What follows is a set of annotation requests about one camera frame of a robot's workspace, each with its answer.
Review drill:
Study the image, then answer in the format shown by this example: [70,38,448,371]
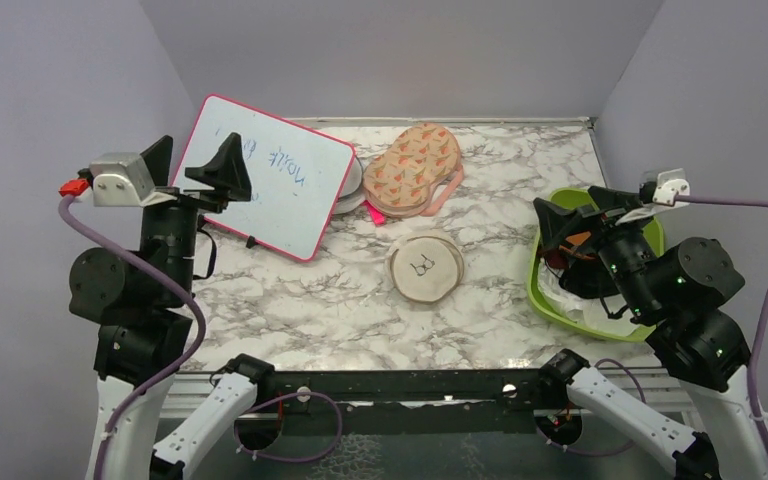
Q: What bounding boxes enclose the white mesh laundry bag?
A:
[384,230,465,304]

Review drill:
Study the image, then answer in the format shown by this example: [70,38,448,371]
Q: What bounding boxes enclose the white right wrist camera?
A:
[618,168,690,224]

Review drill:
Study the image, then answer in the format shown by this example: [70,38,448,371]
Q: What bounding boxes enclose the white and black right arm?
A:
[534,180,768,479]

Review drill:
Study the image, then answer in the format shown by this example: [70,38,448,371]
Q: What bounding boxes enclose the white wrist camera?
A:
[58,153,176,208]
[618,168,690,224]

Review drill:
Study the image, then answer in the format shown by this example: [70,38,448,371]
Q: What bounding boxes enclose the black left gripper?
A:
[145,130,252,299]

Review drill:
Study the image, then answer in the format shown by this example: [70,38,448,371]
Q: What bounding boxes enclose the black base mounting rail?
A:
[232,368,583,450]

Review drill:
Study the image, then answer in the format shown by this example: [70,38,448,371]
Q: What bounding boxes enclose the green plastic basin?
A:
[526,187,666,343]

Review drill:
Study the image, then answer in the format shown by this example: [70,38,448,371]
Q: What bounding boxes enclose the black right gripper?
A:
[534,184,660,318]

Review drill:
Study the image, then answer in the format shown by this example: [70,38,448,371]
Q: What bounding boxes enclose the black and orange bra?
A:
[540,231,597,260]

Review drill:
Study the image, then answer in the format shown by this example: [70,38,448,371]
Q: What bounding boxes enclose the white round object behind whiteboard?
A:
[332,157,365,216]

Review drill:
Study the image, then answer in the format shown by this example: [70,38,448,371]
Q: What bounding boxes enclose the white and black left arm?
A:
[58,133,275,479]

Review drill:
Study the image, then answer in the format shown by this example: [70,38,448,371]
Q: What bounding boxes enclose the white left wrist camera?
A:
[58,153,176,208]

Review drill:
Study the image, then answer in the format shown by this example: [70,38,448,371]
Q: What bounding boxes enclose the pink framed whiteboard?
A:
[170,94,355,262]

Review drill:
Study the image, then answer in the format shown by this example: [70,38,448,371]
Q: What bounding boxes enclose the orange patterned bra wash bag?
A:
[362,123,465,218]

